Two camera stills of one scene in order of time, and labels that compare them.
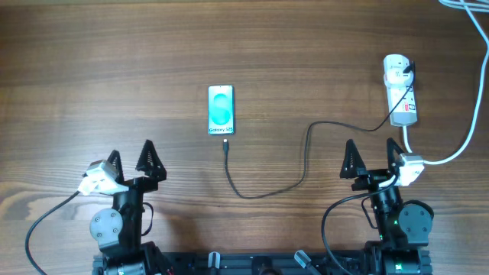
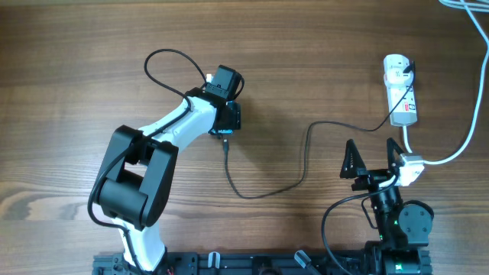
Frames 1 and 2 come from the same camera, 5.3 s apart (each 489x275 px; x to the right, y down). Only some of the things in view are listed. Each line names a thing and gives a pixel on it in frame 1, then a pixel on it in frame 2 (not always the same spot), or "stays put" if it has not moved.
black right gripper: [370, 177] stays put
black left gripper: [154, 173] to [231, 120]
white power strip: [401, 101] stays put
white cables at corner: [479, 6] stays put
